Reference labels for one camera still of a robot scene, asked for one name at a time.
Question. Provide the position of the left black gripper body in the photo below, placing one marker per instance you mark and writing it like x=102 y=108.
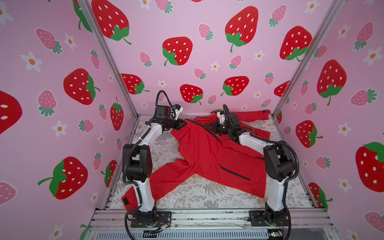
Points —
x=171 y=124

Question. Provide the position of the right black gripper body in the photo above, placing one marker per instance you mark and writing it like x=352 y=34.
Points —
x=218 y=127

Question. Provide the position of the red zip-up jacket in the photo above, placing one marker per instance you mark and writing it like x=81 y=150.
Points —
x=216 y=159

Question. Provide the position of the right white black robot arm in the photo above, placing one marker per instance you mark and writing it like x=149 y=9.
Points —
x=281 y=165

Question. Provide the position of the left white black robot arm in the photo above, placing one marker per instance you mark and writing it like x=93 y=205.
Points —
x=137 y=164

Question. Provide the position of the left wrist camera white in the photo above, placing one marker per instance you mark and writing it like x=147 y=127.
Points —
x=177 y=109

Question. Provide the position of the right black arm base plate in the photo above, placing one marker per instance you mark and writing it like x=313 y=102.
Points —
x=269 y=219

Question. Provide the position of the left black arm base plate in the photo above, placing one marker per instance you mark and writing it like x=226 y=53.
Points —
x=151 y=219

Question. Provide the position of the aluminium front rail frame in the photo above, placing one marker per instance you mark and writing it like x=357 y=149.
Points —
x=215 y=224

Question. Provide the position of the left aluminium corner post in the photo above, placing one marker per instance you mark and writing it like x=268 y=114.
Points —
x=90 y=17

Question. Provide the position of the aluminium corner post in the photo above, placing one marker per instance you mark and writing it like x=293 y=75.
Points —
x=90 y=17
x=324 y=27

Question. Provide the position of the right aluminium corner post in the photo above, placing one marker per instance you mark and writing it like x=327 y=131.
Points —
x=324 y=27

